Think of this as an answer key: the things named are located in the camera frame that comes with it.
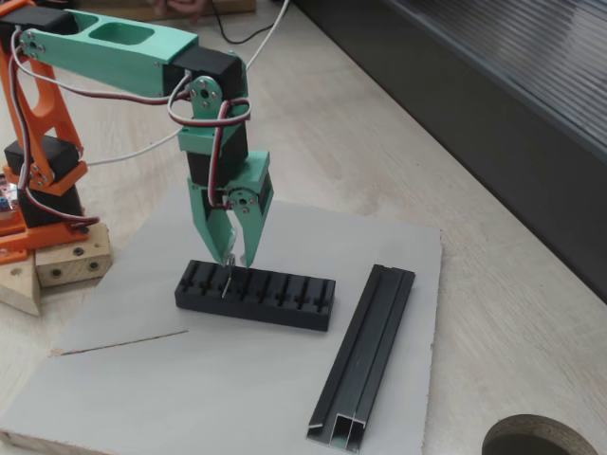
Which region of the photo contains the red controller board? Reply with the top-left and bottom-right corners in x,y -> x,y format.
0,173 -> 23,222

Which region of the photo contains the small metal pin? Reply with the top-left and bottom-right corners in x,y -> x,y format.
220,254 -> 237,300

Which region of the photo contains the person's hand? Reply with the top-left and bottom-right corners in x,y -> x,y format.
158,0 -> 212,15

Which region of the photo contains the wrist servo wire bundle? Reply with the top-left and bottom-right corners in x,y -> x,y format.
11,45 -> 252,209

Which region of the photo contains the grey board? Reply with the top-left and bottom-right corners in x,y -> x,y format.
0,185 -> 444,455

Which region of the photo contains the base servo wire bundle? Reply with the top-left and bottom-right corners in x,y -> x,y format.
7,26 -> 101,234

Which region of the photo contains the wooden mounting block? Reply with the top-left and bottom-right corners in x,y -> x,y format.
35,221 -> 113,288

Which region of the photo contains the black slotted holder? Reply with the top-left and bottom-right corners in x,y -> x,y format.
174,259 -> 337,333

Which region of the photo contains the light wooden wedge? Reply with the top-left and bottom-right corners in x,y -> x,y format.
0,250 -> 43,318

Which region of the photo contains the white usb cable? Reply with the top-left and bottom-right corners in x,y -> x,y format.
87,0 -> 291,167

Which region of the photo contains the black cable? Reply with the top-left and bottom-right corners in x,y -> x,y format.
211,0 -> 285,46

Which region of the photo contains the black aluminium profile rail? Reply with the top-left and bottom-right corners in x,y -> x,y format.
305,264 -> 417,451

